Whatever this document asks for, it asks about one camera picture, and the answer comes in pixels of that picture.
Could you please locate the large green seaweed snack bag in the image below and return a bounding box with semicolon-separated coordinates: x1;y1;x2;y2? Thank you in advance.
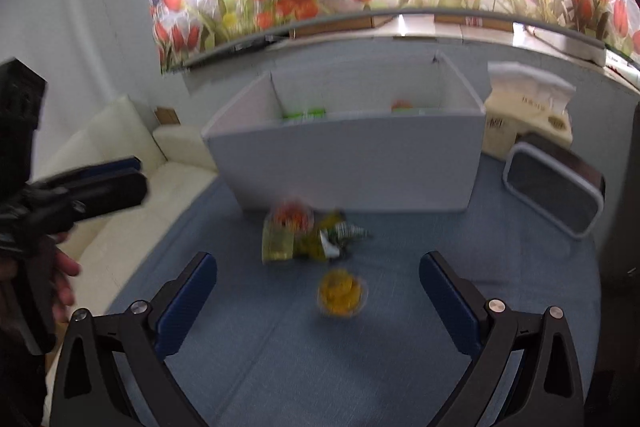
282;107;326;122

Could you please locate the person's left hand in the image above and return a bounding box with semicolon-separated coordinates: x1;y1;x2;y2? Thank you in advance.
51;233;81;323

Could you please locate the cream white sofa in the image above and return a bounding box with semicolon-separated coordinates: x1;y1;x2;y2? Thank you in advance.
36;96;218;315

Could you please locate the grey white-rimmed tray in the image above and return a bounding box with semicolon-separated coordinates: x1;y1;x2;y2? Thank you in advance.
502;132;606;239

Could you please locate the yellow jelly cup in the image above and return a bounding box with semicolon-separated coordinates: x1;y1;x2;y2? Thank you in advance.
317;269;368;319

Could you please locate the jelly cup with cartoon lid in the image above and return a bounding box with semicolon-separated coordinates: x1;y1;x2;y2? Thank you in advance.
262;219;296;265

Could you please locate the pink jelly cup cartoon lid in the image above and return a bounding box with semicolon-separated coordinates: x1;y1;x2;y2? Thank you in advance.
270;200;314;233

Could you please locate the olive green snack packet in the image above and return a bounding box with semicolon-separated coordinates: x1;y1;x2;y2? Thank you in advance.
293;211;372;261

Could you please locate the tissue pack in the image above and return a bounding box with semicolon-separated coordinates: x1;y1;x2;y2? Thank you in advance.
482;62;576;160

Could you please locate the white cardboard box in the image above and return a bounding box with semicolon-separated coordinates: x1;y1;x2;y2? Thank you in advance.
203;51;485;212

